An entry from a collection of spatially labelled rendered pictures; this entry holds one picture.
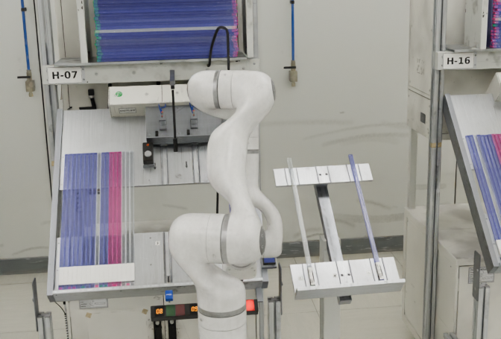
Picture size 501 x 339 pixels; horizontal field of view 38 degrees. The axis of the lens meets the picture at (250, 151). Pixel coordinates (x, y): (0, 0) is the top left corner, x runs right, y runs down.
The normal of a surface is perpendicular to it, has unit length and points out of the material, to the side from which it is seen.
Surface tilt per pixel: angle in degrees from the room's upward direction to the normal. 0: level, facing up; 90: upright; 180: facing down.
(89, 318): 90
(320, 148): 90
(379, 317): 0
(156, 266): 45
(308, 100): 90
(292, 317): 0
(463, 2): 90
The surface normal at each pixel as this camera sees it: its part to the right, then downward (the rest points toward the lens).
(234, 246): -0.16, 0.15
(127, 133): 0.06, -0.53
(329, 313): 0.15, 0.23
